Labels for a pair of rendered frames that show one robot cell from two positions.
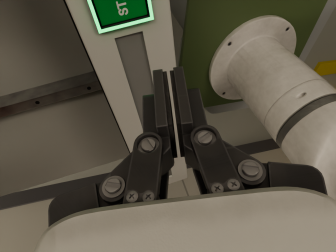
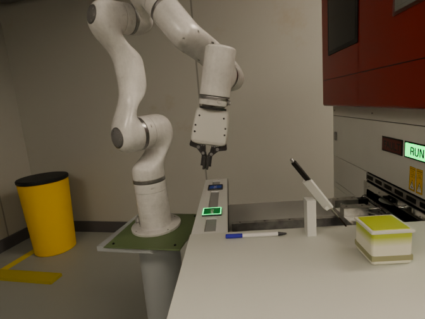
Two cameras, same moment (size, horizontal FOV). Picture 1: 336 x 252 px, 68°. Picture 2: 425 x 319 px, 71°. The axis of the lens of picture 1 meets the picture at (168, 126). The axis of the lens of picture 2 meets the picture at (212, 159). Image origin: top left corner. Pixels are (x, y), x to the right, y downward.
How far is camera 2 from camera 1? 0.75 m
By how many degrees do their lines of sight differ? 28
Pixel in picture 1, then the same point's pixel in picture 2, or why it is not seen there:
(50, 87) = (257, 226)
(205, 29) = (178, 235)
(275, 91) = (159, 195)
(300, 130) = (159, 175)
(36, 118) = not seen: hidden behind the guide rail
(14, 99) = (274, 224)
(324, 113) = (149, 177)
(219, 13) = (170, 239)
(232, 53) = (166, 226)
